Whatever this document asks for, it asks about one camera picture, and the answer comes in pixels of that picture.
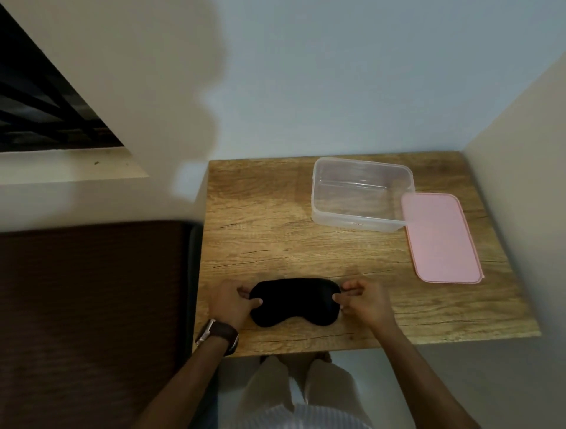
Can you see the person's left hand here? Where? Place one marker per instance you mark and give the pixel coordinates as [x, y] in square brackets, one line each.
[227, 306]

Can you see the person's right hand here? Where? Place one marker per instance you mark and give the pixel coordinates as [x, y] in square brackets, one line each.
[369, 302]

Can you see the person's right thumb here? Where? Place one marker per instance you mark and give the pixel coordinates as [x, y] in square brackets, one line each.
[347, 302]

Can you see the person's left thumb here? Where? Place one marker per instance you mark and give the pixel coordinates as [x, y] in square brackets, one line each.
[252, 302]

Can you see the black sleep eye mask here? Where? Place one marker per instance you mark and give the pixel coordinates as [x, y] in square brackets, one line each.
[295, 302]

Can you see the person's right forearm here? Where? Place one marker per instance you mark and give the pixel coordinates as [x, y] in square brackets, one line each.
[420, 380]

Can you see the person's left forearm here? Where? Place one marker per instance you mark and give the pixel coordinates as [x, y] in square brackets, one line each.
[177, 389]

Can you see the person's white trousers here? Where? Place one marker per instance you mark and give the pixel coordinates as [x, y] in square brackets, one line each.
[292, 384]

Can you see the clear plastic storage container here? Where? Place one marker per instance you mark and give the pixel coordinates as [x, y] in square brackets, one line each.
[360, 194]

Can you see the pink container lid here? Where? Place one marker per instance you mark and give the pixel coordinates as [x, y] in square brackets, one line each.
[442, 238]

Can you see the person's white ribbed shirt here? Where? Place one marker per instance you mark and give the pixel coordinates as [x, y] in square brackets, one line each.
[309, 417]

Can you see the brown bed mattress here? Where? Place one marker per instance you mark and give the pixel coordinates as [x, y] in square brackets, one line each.
[93, 322]

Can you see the dark window with bars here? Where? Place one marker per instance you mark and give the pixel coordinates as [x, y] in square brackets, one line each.
[40, 106]

